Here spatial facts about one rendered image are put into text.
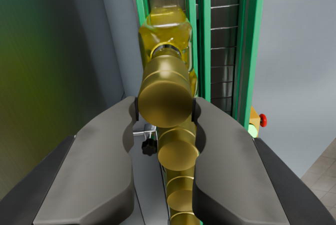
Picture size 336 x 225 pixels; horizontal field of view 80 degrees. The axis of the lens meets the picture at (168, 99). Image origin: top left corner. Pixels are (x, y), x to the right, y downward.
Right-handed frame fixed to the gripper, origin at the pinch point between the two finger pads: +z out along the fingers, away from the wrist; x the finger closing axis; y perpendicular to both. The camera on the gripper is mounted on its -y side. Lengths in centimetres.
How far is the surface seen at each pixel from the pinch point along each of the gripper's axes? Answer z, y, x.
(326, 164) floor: 117, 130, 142
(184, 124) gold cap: 2.9, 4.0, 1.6
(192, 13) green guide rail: 20.4, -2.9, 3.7
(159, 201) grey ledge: 29, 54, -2
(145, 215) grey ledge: 29, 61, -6
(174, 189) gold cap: 1.0, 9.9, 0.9
